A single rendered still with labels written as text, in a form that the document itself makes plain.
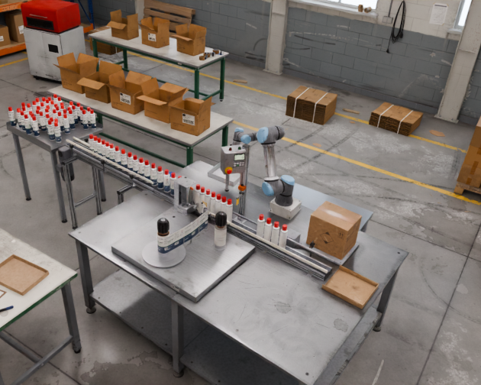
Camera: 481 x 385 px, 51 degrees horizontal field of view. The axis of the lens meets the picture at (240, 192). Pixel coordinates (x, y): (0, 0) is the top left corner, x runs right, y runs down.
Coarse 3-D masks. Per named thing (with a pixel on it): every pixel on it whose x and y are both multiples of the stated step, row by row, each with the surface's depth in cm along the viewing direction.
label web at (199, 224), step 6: (192, 192) 397; (192, 198) 400; (198, 198) 387; (204, 204) 376; (198, 210) 393; (204, 216) 369; (192, 222) 357; (198, 222) 364; (204, 222) 372; (192, 228) 360; (198, 228) 367; (192, 234) 363
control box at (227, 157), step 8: (240, 144) 371; (224, 152) 360; (232, 152) 362; (240, 152) 363; (224, 160) 364; (232, 160) 365; (240, 160) 367; (224, 168) 367; (232, 168) 369; (240, 168) 371
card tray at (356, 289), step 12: (336, 276) 352; (348, 276) 353; (360, 276) 349; (324, 288) 339; (336, 288) 342; (348, 288) 342; (360, 288) 343; (372, 288) 344; (348, 300) 331; (360, 300) 333
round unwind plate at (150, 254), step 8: (144, 248) 356; (152, 248) 356; (176, 248) 358; (184, 248) 358; (144, 256) 349; (152, 256) 349; (160, 256) 350; (168, 256) 350; (176, 256) 351; (184, 256) 351; (152, 264) 342; (160, 264) 343; (168, 264) 343
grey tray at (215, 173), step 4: (220, 164) 444; (212, 168) 435; (216, 168) 441; (208, 172) 430; (212, 172) 437; (216, 172) 438; (220, 172) 438; (208, 176) 432; (212, 176) 430; (216, 176) 427; (220, 176) 424; (224, 176) 433; (232, 176) 433; (236, 176) 433; (220, 180) 427; (224, 180) 424; (232, 180) 428; (236, 180) 422; (232, 184) 421; (236, 184) 425
